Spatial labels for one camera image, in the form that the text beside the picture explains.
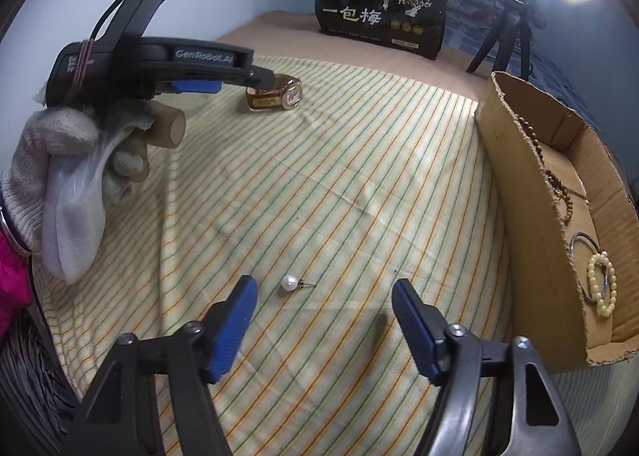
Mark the cardboard box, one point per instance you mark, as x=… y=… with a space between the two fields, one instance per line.
x=529 y=216

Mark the tan bed mattress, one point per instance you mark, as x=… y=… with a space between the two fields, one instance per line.
x=279 y=31

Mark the pearl earring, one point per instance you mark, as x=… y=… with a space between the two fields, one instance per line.
x=289 y=282

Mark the person's left hand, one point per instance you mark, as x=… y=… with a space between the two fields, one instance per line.
x=35 y=156

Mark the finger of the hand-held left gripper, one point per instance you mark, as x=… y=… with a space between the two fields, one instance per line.
x=197 y=86
x=257 y=78

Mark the silver wrist bangle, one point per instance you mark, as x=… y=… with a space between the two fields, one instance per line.
x=15 y=238

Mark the striped cloth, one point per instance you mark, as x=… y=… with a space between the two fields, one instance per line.
x=349 y=186

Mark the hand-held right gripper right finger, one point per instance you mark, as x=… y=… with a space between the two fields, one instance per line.
x=417 y=331

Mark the translucent plastic bag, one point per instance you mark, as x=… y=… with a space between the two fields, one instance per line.
x=72 y=216

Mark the black tripod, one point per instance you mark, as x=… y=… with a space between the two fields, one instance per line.
x=511 y=21

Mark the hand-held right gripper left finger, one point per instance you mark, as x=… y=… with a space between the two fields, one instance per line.
x=229 y=336

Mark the gold wristwatch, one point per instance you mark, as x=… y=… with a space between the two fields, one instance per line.
x=269 y=96

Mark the black snack bag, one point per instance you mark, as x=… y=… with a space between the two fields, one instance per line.
x=384 y=11

